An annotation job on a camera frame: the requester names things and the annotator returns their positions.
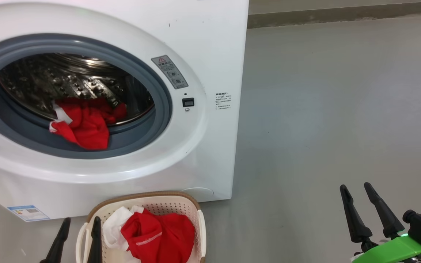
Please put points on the red garment with white trim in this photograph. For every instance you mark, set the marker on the red garment with white trim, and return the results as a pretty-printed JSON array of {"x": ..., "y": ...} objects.
[{"x": 90, "y": 128}]

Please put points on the blue energy label sticker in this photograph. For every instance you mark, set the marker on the blue energy label sticker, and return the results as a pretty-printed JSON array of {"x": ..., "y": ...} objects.
[{"x": 27, "y": 213}]

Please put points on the round white filter cover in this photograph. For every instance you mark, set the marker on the round white filter cover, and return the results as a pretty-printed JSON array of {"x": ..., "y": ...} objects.
[{"x": 197, "y": 193}]

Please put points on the grey warning sticker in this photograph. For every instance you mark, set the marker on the grey warning sticker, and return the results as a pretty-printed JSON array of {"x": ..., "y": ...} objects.
[{"x": 169, "y": 72}]

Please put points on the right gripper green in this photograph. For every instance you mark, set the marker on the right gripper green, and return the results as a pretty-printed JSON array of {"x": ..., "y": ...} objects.
[{"x": 397, "y": 252}]

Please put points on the stainless steel drum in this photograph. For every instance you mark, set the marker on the stainless steel drum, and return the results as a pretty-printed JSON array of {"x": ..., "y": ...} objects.
[{"x": 49, "y": 80}]

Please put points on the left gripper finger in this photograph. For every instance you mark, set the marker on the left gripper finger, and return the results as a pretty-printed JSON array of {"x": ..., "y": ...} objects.
[
  {"x": 59, "y": 244},
  {"x": 95, "y": 244}
]

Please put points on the black door latch socket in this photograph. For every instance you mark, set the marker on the black door latch socket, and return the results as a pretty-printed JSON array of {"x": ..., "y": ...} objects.
[{"x": 188, "y": 102}]

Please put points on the grey concrete curb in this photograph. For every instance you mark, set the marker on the grey concrete curb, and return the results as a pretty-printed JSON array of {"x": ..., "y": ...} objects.
[{"x": 342, "y": 14}]

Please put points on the cream perforated laundry basket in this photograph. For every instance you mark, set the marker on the cream perforated laundry basket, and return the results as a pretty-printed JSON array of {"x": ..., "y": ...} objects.
[{"x": 192, "y": 219}]

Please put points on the white washing machine body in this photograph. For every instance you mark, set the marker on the white washing machine body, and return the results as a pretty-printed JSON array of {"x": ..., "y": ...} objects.
[{"x": 214, "y": 54}]

